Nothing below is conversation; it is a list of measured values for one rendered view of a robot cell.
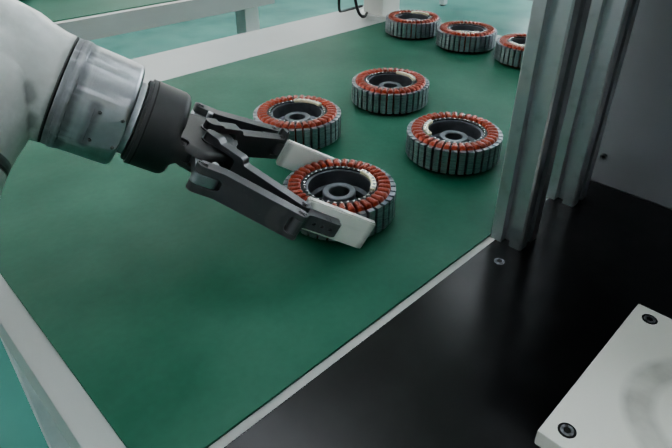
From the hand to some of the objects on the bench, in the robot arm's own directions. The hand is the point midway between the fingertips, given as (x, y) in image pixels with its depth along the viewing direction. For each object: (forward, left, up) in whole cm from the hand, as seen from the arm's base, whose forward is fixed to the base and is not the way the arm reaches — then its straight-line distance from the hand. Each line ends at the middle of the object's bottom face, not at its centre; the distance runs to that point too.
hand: (336, 195), depth 55 cm
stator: (+18, -4, -3) cm, 19 cm away
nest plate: (-10, -34, -3) cm, 35 cm away
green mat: (+22, +14, -1) cm, 26 cm away
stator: (0, 0, -2) cm, 2 cm away
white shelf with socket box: (+61, +33, 0) cm, 70 cm away
